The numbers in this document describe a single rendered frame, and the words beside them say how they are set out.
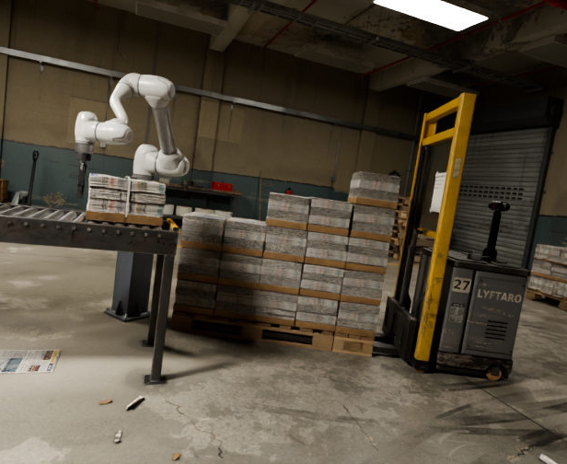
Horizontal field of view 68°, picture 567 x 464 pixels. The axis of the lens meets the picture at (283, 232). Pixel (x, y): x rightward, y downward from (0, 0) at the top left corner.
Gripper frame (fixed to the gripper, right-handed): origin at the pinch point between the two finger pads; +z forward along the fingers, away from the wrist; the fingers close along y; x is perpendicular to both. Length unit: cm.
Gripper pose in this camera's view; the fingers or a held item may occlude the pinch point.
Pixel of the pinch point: (80, 191)
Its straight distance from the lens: 247.4
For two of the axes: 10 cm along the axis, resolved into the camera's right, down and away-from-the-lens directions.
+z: -1.4, 9.9, 1.0
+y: -3.4, -1.4, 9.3
